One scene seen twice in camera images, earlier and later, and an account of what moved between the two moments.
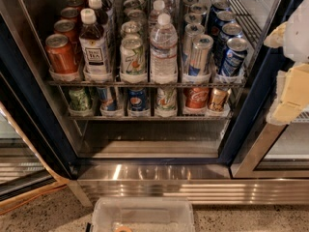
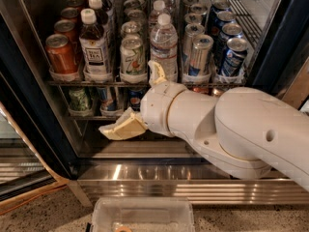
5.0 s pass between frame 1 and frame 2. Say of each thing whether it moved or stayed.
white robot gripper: moved
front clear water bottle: stayed
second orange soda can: stayed
